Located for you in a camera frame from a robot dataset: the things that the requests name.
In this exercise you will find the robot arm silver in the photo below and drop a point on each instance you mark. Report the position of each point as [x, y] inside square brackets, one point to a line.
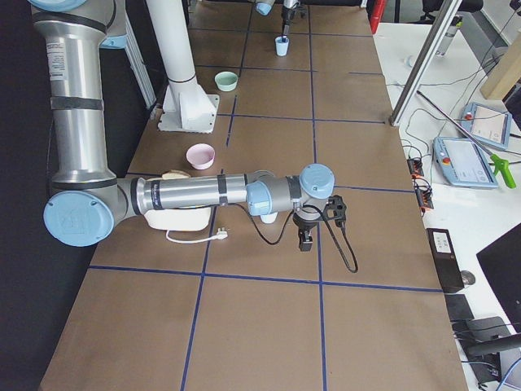
[88, 196]

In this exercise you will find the pink bowl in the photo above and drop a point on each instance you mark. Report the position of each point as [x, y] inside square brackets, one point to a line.
[200, 156]

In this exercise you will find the orange black connector block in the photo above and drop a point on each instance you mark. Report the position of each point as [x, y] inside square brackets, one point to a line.
[422, 188]

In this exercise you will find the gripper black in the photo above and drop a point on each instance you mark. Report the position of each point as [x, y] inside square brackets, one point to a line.
[304, 222]
[288, 15]

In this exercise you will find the light blue cup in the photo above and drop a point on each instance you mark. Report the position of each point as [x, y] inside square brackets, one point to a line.
[281, 45]
[269, 218]

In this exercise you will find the aluminium frame post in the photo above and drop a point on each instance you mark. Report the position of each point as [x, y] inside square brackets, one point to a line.
[431, 46]

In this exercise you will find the teach pendant far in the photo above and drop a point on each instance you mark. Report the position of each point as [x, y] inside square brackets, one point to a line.
[487, 124]

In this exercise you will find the teach pendant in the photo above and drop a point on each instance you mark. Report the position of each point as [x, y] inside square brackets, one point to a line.
[462, 163]
[487, 124]

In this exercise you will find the cream toaster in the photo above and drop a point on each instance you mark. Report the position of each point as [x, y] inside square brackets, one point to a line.
[178, 219]

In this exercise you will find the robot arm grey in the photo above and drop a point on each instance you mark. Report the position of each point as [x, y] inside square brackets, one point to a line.
[264, 7]

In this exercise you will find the white pedestal column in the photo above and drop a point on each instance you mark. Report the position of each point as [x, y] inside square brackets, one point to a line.
[186, 106]

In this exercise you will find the black monitor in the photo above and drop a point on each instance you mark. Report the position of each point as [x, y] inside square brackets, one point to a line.
[500, 262]

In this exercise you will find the black box with label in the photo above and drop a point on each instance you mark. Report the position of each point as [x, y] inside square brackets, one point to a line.
[445, 260]

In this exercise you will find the toast slice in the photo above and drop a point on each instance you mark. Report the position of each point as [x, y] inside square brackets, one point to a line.
[175, 174]

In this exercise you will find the teach pendant near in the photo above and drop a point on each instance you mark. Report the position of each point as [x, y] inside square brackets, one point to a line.
[462, 163]

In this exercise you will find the green bowl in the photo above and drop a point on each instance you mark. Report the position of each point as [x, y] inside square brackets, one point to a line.
[226, 81]

